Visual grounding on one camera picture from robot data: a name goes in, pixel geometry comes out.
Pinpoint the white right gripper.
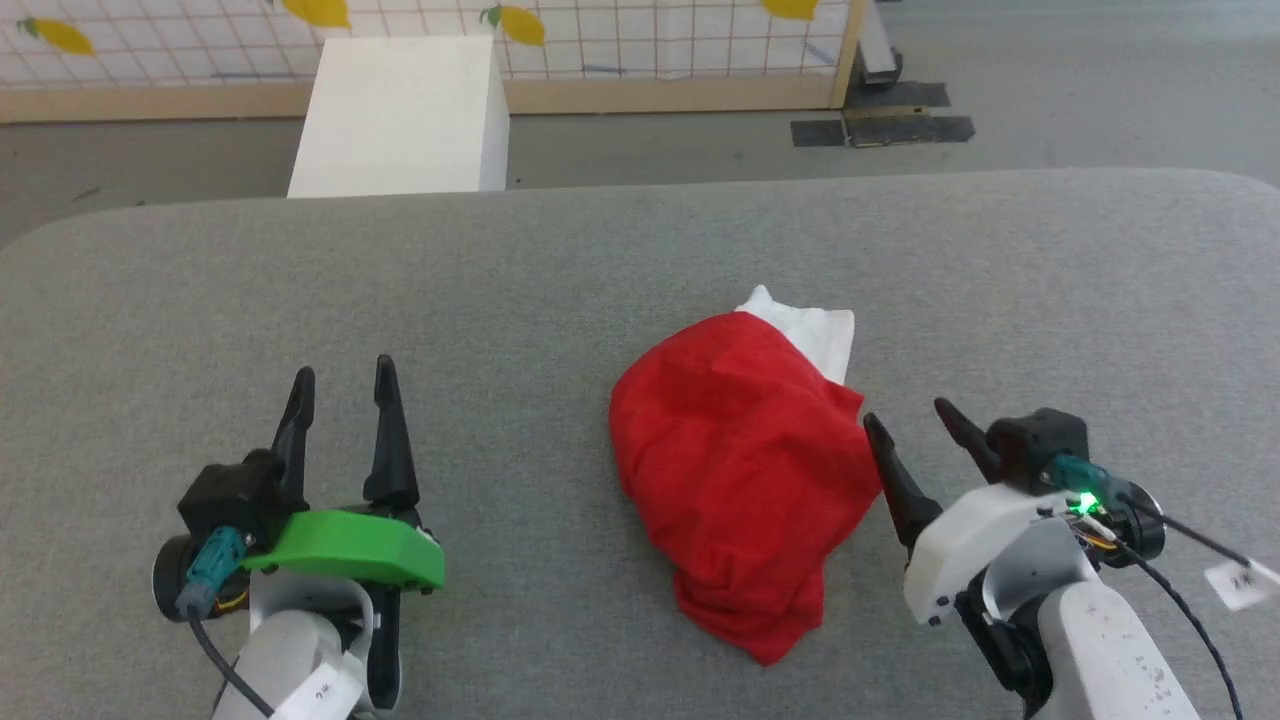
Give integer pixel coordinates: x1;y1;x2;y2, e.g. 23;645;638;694
862;396;1066;628

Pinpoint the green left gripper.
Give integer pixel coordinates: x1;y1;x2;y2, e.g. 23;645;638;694
242;354;445;592

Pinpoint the red and white jersey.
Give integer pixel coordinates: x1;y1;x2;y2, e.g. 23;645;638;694
608;284;885;667

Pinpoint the white rectangular box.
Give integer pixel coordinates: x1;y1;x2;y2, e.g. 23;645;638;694
286;34;512;199

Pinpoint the black floor mat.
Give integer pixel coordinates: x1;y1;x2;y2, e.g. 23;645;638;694
790;80;977;150

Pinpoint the grid fence with lemons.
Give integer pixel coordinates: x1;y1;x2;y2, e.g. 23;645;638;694
0;0;871;125

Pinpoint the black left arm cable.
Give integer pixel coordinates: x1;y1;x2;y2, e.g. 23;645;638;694
176;528;277;720

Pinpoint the white paper tag on cable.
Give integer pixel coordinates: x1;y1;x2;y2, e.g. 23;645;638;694
1204;559;1280;612

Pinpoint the grey metal post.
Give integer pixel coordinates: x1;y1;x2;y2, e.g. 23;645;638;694
853;0;907;87

